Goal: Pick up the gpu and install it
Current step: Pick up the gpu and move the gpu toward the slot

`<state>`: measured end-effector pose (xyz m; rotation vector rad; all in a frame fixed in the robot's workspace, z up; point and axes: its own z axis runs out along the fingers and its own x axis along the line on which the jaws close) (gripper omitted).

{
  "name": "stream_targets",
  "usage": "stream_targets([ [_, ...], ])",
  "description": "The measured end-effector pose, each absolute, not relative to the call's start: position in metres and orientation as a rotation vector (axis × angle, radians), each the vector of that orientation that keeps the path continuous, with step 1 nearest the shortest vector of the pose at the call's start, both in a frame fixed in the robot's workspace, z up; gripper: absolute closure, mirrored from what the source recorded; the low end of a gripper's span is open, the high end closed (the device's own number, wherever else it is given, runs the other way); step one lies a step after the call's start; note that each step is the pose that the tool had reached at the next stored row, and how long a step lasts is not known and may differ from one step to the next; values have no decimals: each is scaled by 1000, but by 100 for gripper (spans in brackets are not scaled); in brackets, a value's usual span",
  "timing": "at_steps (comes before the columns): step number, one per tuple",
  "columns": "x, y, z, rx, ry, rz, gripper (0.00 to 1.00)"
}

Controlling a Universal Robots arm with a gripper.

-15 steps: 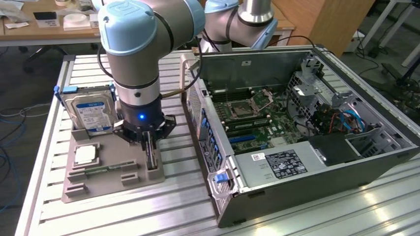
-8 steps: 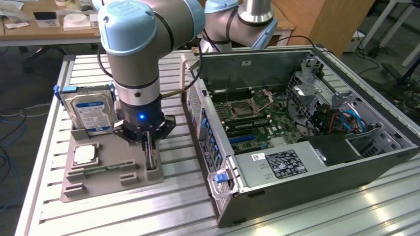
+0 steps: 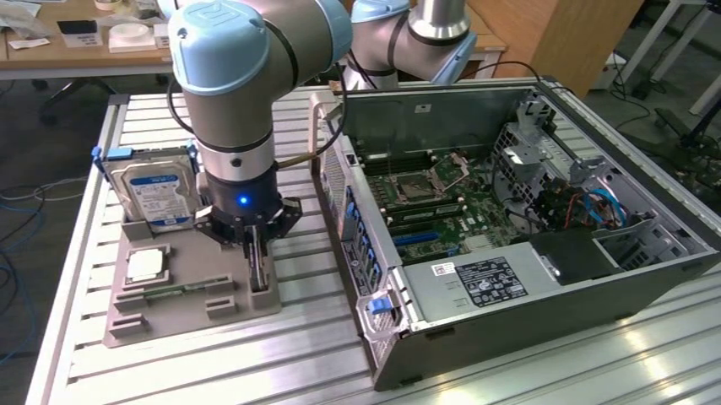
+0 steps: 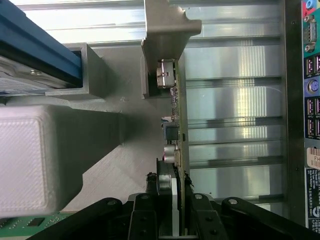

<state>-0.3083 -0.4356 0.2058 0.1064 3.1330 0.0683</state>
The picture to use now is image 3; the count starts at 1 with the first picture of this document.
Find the clear plastic bag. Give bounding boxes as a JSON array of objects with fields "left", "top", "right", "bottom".
[{"left": 0, "top": 8, "right": 40, "bottom": 31}]

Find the graphics card with metal bracket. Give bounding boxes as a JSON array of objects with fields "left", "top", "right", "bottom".
[{"left": 246, "top": 223, "right": 271, "bottom": 293}]

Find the blue expansion slot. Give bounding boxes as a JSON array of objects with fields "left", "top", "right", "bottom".
[{"left": 393, "top": 230, "right": 439, "bottom": 246}]

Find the white box with black top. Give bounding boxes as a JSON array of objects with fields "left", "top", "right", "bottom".
[{"left": 55, "top": 19, "right": 106, "bottom": 48}]

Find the black wire bundle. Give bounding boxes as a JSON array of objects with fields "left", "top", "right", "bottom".
[{"left": 532, "top": 185, "right": 570, "bottom": 231}]

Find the metal socket cover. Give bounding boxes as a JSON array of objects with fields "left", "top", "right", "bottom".
[{"left": 430, "top": 152, "right": 473, "bottom": 181}]

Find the light wooden desk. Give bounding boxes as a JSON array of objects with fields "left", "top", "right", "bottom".
[{"left": 0, "top": 0, "right": 509, "bottom": 92}]

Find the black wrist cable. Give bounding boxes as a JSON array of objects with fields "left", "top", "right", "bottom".
[{"left": 167, "top": 58, "right": 354, "bottom": 170}]

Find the metal disk bay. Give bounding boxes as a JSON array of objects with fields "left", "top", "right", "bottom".
[{"left": 594, "top": 210, "right": 687, "bottom": 271}]

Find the thin black cable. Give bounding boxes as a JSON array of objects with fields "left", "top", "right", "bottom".
[{"left": 466, "top": 62, "right": 560, "bottom": 92}]

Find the blue network cable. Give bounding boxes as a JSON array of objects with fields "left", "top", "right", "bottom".
[{"left": 0, "top": 197, "right": 55, "bottom": 368}]

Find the white table frame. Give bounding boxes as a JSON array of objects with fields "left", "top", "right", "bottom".
[{"left": 610, "top": 0, "right": 721, "bottom": 116}]

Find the metal drive cage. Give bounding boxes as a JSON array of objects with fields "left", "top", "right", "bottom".
[{"left": 488, "top": 121, "right": 570, "bottom": 220}]

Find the orange data wire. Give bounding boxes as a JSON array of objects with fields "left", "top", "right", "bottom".
[{"left": 562, "top": 189, "right": 616, "bottom": 230}]

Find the CPU socket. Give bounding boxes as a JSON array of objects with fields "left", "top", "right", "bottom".
[{"left": 395, "top": 171, "right": 450, "bottom": 204}]

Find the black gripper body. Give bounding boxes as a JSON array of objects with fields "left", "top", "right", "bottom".
[{"left": 202, "top": 164, "right": 285, "bottom": 232}]

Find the green RAM stick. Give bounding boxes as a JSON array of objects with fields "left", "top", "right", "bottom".
[
  {"left": 140, "top": 282, "right": 211, "bottom": 299},
  {"left": 385, "top": 203, "right": 461, "bottom": 221}
]

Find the green motherboard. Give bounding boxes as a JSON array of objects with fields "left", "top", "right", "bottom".
[{"left": 359, "top": 149, "right": 534, "bottom": 267}]

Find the grey open PC case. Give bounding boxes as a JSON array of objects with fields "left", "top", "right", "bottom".
[{"left": 307, "top": 75, "right": 721, "bottom": 392}]

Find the black chair base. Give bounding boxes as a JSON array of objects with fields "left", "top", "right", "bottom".
[{"left": 36, "top": 78, "right": 118, "bottom": 126}]

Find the grey power supply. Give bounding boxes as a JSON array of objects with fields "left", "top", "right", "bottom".
[{"left": 402, "top": 242, "right": 565, "bottom": 324}]

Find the grey parts rack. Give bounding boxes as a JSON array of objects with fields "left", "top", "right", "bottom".
[{"left": 100, "top": 168, "right": 285, "bottom": 350}]

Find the blue data wire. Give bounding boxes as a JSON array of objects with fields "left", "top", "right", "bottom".
[{"left": 582, "top": 189, "right": 630, "bottom": 231}]

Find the wooden cabinet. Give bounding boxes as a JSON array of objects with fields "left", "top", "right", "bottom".
[{"left": 470, "top": 0, "right": 646, "bottom": 96}]

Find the silver CPU chip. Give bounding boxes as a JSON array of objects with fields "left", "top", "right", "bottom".
[{"left": 124, "top": 249, "right": 170, "bottom": 284}]

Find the white box with round insert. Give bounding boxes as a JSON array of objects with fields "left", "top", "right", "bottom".
[{"left": 108, "top": 23, "right": 158, "bottom": 54}]

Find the hard disk with blue carrier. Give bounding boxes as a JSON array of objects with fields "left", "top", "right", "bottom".
[{"left": 91, "top": 143, "right": 199, "bottom": 234}]

